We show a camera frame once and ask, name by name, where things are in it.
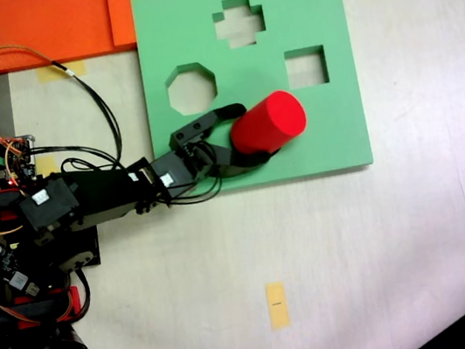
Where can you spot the yellow label with black print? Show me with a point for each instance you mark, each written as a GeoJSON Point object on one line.
{"type": "Point", "coordinates": [277, 306]}

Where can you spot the red cylinder block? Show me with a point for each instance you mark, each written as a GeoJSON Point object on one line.
{"type": "Point", "coordinates": [269, 124]}

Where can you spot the green shape-hole board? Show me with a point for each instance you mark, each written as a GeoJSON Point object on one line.
{"type": "Point", "coordinates": [332, 132]}

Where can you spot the yellow paper tape strip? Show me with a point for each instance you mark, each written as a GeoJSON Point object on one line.
{"type": "Point", "coordinates": [59, 72]}
{"type": "Point", "coordinates": [47, 165]}

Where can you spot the red table clamp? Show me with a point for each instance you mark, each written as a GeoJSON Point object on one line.
{"type": "Point", "coordinates": [73, 301]}

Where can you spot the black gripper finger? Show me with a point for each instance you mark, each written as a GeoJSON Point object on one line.
{"type": "Point", "coordinates": [231, 166]}
{"type": "Point", "coordinates": [194, 129]}

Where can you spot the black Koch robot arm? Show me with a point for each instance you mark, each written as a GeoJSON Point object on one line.
{"type": "Point", "coordinates": [98, 191]}

